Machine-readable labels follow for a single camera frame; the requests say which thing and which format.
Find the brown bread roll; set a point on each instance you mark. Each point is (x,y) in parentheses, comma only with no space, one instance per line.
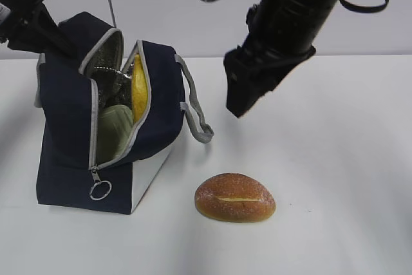
(234,197)

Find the yellow banana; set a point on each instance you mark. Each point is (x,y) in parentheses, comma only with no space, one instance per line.
(139,92)

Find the navy insulated lunch bag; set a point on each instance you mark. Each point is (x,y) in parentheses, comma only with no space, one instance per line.
(72,93)

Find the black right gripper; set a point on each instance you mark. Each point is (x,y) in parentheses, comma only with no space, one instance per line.
(260,64)

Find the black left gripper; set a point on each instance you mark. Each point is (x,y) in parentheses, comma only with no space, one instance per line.
(29,28)

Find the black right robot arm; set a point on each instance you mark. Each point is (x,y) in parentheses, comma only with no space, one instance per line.
(290,16)

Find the green lidded glass container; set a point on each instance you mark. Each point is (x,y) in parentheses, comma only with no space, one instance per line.
(114,126)

